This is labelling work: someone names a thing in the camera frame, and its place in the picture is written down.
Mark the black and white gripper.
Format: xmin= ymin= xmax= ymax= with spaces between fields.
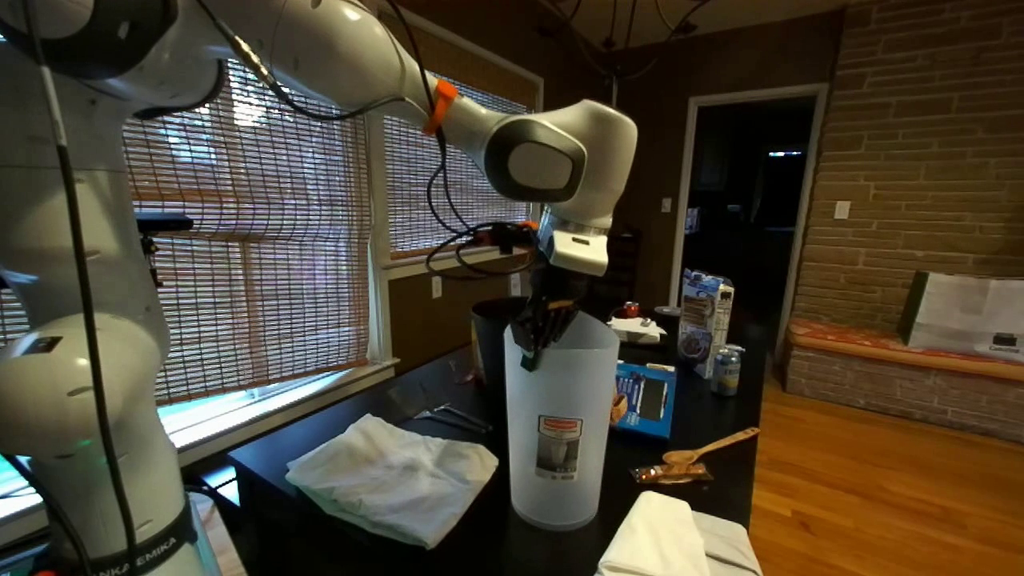
xmin=530 ymin=205 xmax=612 ymax=304

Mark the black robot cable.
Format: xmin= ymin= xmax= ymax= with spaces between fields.
xmin=21 ymin=0 xmax=146 ymax=576

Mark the wooden spoon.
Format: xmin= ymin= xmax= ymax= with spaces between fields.
xmin=631 ymin=426 xmax=758 ymax=487

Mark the blue box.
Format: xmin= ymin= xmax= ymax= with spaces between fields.
xmin=616 ymin=362 xmax=680 ymax=439

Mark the white and blue carton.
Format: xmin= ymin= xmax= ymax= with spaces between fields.
xmin=680 ymin=268 xmax=735 ymax=378

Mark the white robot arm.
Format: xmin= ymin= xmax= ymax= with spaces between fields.
xmin=0 ymin=0 xmax=636 ymax=576

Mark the white cloth at edge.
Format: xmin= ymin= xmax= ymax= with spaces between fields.
xmin=597 ymin=490 xmax=764 ymax=576

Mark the black round bin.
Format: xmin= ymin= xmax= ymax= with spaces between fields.
xmin=472 ymin=296 xmax=545 ymax=433

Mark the white folded cloth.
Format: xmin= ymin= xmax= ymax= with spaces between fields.
xmin=284 ymin=417 xmax=498 ymax=550

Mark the translucent white plastic jar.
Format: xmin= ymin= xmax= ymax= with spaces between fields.
xmin=502 ymin=314 xmax=622 ymax=530

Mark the metal can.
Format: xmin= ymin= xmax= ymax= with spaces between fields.
xmin=714 ymin=346 xmax=742 ymax=398

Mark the bamboo window blind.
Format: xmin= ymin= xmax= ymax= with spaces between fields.
xmin=0 ymin=56 xmax=376 ymax=407

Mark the white paper on bench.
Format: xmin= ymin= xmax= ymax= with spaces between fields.
xmin=898 ymin=271 xmax=1024 ymax=362

